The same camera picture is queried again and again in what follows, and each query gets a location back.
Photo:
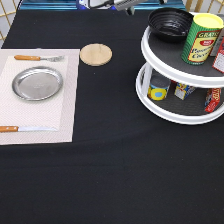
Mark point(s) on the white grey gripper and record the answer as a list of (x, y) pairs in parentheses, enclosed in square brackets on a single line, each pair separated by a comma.
[(127, 5)]

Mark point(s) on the black ribbed bowl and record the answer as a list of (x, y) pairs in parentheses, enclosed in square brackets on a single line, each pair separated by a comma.
[(170, 24)]

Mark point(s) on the white two-tier lazy Susan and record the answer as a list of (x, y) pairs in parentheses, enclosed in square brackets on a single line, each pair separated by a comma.
[(165, 58)]

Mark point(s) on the round silver metal plate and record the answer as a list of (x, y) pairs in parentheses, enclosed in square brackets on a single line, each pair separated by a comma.
[(37, 83)]

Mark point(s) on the round wooden coaster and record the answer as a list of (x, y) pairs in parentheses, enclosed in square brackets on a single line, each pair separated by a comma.
[(95, 54)]

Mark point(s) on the green yellow parmesan canister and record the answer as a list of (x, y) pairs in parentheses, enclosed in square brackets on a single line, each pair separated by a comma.
[(204, 31)]

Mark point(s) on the yellow blue tin can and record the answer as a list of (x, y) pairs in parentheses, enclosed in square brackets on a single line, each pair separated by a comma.
[(158, 87)]

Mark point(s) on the red raisins box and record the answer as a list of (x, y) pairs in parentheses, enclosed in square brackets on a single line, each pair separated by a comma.
[(218, 50)]

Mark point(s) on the blue yellow small box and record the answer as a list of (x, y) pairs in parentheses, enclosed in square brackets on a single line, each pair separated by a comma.
[(182, 91)]

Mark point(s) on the red white small box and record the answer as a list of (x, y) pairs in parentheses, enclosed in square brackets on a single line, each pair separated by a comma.
[(212, 99)]

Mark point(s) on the beige woven placemat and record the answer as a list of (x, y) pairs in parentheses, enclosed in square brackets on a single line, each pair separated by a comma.
[(56, 112)]

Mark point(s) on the wooden handled fork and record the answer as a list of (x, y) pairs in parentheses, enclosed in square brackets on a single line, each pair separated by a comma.
[(38, 58)]

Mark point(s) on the wooden handled knife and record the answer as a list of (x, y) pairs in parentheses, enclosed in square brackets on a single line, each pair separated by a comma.
[(4, 129)]

